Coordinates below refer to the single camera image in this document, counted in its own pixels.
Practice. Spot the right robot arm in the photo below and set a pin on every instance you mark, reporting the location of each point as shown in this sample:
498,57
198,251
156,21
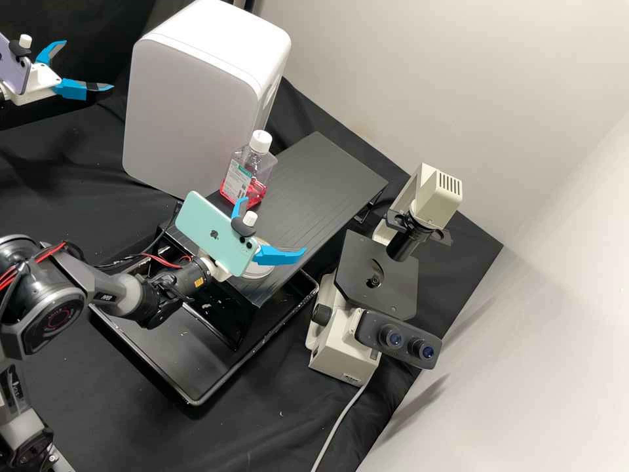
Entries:
54,295

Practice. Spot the petri dish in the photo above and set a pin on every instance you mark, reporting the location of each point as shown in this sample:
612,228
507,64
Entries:
256,272

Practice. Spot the white box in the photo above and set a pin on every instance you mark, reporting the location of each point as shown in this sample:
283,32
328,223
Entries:
196,98

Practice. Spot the black tray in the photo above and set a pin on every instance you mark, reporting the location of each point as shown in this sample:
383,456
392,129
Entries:
162,354

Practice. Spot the red liquid bottle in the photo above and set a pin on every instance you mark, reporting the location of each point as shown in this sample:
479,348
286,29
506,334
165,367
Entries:
245,179

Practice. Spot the left wrist camera phone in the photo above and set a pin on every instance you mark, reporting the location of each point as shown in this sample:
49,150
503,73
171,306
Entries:
12,69

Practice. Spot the black platform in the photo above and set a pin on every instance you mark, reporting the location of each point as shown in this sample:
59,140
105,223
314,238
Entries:
314,196

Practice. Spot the cream microscope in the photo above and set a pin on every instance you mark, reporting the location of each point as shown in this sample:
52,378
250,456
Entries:
344,324

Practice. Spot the wrist camera phone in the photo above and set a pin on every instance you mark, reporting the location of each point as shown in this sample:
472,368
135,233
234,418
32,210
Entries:
209,231
12,69

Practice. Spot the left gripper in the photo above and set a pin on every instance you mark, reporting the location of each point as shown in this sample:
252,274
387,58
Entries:
41,81

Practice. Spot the right wrist camera phone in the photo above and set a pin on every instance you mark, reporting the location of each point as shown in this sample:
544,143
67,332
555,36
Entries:
209,231

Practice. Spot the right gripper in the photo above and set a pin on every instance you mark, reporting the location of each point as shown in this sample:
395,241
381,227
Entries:
221,273

